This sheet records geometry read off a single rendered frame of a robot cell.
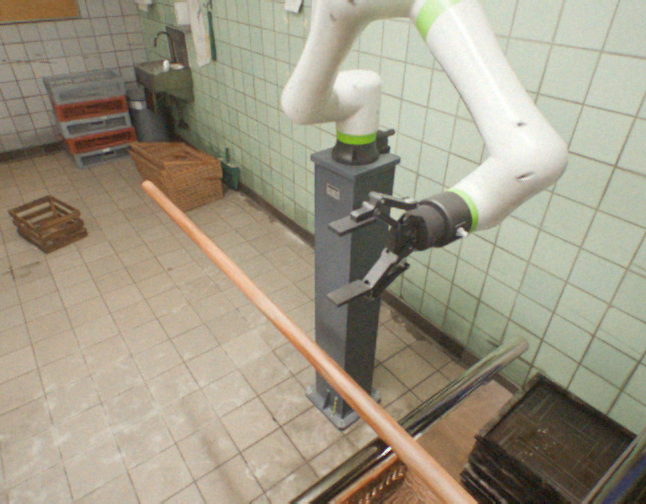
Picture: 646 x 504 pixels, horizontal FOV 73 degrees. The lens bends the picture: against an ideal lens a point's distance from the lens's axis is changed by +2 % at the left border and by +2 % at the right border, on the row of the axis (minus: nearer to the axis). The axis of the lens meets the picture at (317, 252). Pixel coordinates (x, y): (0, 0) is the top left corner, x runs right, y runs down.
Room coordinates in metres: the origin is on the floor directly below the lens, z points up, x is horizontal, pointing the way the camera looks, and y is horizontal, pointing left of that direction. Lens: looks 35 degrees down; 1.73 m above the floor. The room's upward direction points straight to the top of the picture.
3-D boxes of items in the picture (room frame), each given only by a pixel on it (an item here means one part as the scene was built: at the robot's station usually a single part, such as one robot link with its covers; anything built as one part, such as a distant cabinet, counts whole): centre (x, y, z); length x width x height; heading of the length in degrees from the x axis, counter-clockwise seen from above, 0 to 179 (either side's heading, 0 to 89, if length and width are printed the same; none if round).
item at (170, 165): (3.32, 1.14, 0.32); 0.56 x 0.49 x 0.28; 44
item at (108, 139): (4.19, 2.15, 0.23); 0.60 x 0.40 x 0.16; 126
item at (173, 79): (4.09, 1.38, 0.71); 0.47 x 0.36 x 0.91; 36
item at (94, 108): (4.18, 2.15, 0.53); 0.60 x 0.40 x 0.16; 123
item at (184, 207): (3.32, 1.16, 0.14); 0.56 x 0.49 x 0.28; 42
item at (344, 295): (0.55, -0.05, 1.27); 0.07 x 0.03 x 0.01; 126
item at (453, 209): (0.67, -0.22, 1.33); 0.12 x 0.06 x 0.09; 36
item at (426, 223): (0.63, -0.16, 1.33); 0.09 x 0.07 x 0.08; 126
